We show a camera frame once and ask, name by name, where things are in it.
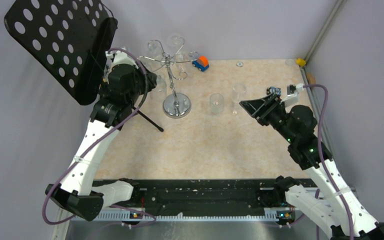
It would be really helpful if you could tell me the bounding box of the yellow corner piece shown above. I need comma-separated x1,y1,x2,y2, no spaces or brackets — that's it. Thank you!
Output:
295,58,307,67

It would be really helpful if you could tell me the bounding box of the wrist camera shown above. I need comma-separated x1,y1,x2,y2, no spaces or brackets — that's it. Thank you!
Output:
281,83,304,108
105,50,128,68

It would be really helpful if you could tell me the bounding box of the wine glass removed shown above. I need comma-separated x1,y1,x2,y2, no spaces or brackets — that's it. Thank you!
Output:
209,93,225,115
150,75,167,103
232,83,247,114

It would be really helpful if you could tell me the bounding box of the small wooden block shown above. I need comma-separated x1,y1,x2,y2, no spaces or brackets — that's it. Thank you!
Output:
306,72,317,86

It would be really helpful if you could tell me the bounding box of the black perforated music stand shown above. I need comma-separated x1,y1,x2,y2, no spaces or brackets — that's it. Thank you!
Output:
3,0,165,133

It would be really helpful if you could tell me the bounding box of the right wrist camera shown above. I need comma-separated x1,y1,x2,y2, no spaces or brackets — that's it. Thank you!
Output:
281,83,304,108

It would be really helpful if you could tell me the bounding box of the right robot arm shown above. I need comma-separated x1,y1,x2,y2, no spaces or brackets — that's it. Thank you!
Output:
239,94,384,240

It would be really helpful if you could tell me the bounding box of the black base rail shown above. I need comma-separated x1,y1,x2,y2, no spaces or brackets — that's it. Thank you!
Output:
97,178,302,226

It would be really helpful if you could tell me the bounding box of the orange blue toy car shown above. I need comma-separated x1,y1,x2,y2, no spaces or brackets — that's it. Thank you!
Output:
192,55,210,72

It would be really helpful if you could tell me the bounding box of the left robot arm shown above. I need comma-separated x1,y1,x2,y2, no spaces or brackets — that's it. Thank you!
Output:
41,47,157,225

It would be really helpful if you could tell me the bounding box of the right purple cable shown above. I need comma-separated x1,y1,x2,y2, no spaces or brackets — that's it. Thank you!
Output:
302,84,355,240

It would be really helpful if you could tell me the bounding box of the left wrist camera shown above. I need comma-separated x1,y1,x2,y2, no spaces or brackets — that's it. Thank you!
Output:
105,50,128,68

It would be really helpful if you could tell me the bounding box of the chrome wine glass rack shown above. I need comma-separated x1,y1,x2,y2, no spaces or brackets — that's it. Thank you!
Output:
138,40,199,119

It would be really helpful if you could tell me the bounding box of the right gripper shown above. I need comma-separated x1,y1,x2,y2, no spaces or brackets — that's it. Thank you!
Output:
240,92,297,144

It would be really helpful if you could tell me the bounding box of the wine glass on rack far-left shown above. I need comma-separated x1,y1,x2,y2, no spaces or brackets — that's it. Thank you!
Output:
147,40,163,60

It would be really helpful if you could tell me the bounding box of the white round token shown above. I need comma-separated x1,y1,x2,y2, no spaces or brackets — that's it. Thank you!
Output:
236,61,244,68

